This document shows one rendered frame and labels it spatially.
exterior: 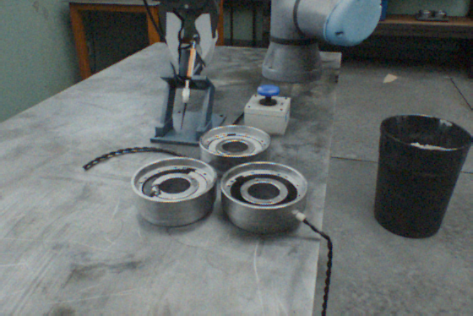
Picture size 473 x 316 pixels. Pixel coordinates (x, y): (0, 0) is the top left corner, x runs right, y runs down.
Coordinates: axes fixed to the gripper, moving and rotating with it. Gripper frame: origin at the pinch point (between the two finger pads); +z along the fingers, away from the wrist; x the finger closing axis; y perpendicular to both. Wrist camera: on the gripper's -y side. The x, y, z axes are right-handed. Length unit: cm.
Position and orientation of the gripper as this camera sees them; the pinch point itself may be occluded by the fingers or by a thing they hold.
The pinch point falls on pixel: (191, 60)
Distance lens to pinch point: 72.2
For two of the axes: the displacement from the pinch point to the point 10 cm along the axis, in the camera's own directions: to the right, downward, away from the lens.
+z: 0.1, 9.0, 4.3
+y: 2.3, -4.2, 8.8
